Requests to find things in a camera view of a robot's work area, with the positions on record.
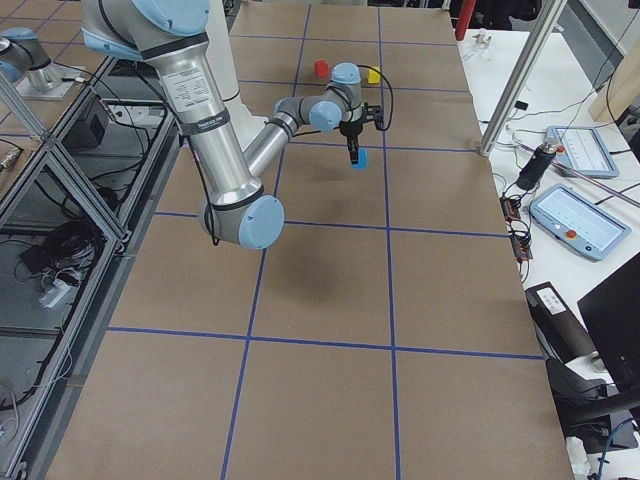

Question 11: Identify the white camera mast pedestal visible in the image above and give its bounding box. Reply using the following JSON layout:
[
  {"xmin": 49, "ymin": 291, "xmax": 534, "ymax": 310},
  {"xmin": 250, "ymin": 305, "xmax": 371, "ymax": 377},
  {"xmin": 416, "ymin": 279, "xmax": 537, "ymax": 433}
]
[{"xmin": 206, "ymin": 0, "xmax": 267, "ymax": 150}]

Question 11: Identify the white power adapter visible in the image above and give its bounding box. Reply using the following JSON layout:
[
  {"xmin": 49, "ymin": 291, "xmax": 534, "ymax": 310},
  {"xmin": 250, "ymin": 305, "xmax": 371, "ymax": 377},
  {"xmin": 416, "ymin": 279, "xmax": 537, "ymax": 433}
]
[{"xmin": 39, "ymin": 279, "xmax": 71, "ymax": 309}]

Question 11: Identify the aluminium frame post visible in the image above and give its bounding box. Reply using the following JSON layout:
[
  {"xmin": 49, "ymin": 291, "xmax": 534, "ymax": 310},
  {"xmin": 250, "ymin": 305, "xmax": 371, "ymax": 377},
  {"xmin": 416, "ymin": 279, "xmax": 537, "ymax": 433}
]
[{"xmin": 478, "ymin": 0, "xmax": 567, "ymax": 157}]

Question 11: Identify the yellow cube block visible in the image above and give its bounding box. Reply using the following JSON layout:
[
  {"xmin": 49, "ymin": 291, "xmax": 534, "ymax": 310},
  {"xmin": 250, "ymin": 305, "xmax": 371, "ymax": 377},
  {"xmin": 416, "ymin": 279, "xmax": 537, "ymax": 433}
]
[{"xmin": 367, "ymin": 67, "xmax": 381, "ymax": 85}]

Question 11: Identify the teach pendant tablet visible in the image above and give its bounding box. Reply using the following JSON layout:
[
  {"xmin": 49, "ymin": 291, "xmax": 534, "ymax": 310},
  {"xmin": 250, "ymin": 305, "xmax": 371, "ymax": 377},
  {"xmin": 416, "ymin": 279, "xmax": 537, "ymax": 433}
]
[
  {"xmin": 529, "ymin": 184, "xmax": 632, "ymax": 261},
  {"xmin": 546, "ymin": 126, "xmax": 619, "ymax": 179}
]

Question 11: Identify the blue cube block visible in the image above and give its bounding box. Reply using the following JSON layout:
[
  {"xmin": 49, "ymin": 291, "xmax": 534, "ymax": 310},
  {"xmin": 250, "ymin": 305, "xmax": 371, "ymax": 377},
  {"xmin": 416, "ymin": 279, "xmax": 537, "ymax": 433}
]
[{"xmin": 351, "ymin": 148, "xmax": 368, "ymax": 170}]

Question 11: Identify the far teach pendant tablet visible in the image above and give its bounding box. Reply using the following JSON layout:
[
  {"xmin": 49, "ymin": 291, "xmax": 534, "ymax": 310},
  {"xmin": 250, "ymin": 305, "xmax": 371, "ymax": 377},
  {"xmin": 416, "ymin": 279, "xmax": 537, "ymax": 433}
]
[{"xmin": 546, "ymin": 126, "xmax": 619, "ymax": 179}]

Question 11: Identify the black water bottle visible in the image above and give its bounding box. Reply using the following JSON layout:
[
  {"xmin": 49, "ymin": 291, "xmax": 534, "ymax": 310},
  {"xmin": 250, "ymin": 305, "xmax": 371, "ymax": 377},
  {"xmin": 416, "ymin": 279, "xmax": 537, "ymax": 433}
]
[{"xmin": 516, "ymin": 137, "xmax": 559, "ymax": 191}]

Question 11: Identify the orange circuit board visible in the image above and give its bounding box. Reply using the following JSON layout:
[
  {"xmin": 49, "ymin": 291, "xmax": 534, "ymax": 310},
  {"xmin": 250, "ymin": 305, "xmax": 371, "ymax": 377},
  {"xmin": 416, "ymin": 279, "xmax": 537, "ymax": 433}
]
[{"xmin": 500, "ymin": 195, "xmax": 533, "ymax": 263}]

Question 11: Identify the near teach pendant tablet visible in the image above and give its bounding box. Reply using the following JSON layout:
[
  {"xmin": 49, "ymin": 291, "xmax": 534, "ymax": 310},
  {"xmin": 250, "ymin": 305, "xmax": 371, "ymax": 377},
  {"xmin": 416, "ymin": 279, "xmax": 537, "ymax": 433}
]
[{"xmin": 529, "ymin": 184, "xmax": 632, "ymax": 261}]

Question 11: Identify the red cylinder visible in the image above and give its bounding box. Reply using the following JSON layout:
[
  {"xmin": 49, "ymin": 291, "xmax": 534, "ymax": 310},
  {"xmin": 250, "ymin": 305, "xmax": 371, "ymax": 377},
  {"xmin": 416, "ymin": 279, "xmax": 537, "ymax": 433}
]
[{"xmin": 455, "ymin": 0, "xmax": 476, "ymax": 41}]

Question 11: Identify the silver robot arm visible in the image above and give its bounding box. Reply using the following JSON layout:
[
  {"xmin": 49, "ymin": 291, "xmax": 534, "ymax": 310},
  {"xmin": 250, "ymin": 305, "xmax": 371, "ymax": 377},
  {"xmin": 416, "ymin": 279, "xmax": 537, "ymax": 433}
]
[
  {"xmin": 1, "ymin": 27, "xmax": 74, "ymax": 101},
  {"xmin": 82, "ymin": 1, "xmax": 364, "ymax": 249}
]

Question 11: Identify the black box device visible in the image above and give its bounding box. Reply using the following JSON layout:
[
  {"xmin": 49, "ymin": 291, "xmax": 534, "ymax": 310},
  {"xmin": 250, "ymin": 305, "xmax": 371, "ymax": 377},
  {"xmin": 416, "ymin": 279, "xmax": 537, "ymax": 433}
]
[{"xmin": 525, "ymin": 282, "xmax": 596, "ymax": 363}]

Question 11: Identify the black monitor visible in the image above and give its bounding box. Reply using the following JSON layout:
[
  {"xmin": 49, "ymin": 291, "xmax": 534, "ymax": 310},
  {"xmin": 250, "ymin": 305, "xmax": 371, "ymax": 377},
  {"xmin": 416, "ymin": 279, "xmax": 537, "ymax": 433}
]
[{"xmin": 578, "ymin": 254, "xmax": 639, "ymax": 391}]

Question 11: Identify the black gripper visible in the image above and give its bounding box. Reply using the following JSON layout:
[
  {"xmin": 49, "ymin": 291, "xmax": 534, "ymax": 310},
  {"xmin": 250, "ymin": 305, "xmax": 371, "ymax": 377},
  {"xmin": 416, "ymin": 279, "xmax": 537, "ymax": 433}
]
[{"xmin": 339, "ymin": 122, "xmax": 363, "ymax": 164}]

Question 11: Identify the red cube block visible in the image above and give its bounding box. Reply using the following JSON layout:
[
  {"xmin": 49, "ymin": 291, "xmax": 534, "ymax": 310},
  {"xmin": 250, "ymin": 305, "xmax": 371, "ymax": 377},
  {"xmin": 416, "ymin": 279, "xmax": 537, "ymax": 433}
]
[{"xmin": 314, "ymin": 59, "xmax": 330, "ymax": 78}]

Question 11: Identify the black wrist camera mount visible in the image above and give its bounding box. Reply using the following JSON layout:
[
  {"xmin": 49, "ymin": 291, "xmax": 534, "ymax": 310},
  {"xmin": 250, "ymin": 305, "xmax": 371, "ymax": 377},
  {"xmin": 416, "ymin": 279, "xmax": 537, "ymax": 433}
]
[{"xmin": 361, "ymin": 102, "xmax": 387, "ymax": 132}]

